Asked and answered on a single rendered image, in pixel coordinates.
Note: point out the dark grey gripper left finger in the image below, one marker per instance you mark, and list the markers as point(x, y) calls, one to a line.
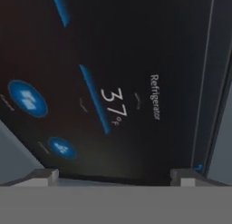
point(45, 177)

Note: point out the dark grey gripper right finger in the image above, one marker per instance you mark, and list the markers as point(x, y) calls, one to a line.
point(184, 177)

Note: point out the grey fridge door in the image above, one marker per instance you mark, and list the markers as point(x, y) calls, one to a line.
point(223, 140)

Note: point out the grey freezer door with display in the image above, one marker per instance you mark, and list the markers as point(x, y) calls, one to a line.
point(114, 67)

